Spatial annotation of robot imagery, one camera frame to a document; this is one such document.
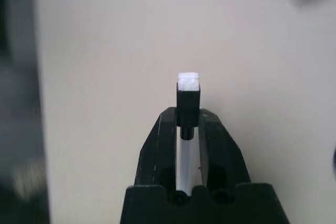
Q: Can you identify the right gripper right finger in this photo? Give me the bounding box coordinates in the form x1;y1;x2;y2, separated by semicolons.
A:
198;108;250;190

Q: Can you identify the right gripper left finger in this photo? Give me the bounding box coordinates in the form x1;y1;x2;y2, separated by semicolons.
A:
135;107;177;190

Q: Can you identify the white marker with black cap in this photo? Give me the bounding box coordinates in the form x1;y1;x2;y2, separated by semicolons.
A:
175;72;202;192

